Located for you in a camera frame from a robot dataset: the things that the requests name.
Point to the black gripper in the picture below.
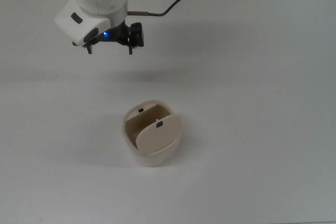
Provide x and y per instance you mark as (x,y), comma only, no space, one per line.
(115,33)

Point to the cream trash can swing lid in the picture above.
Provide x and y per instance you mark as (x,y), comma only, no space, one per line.
(160,137)

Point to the small white trash can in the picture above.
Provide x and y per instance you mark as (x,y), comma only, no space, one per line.
(149,159)

